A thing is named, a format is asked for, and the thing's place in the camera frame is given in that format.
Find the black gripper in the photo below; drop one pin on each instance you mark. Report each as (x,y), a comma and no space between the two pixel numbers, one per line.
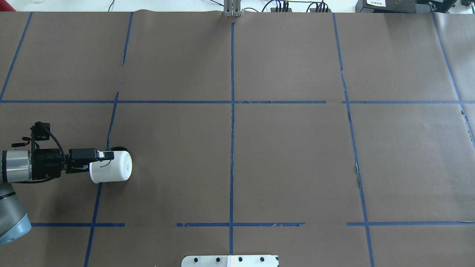
(49,163)

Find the white smiley face mug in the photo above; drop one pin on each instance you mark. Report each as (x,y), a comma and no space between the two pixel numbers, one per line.
(111,170)

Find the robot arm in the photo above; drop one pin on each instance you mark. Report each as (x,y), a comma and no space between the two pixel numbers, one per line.
(16,168)

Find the black power strip near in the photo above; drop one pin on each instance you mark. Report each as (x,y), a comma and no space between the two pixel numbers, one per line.
(281,6)

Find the black power strip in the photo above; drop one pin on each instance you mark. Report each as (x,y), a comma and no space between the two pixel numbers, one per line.
(281,6)
(318,7)

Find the black power strip far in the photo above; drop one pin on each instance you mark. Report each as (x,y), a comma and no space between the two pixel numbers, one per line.
(318,7)

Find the black equipment box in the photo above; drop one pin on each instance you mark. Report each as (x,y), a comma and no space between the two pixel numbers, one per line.
(404,6)

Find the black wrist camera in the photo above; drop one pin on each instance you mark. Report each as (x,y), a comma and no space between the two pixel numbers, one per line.
(39,132)

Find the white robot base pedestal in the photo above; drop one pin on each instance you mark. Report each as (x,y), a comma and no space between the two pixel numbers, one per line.
(231,261)

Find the grey aluminium frame post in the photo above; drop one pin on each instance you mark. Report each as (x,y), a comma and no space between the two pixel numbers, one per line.
(232,8)

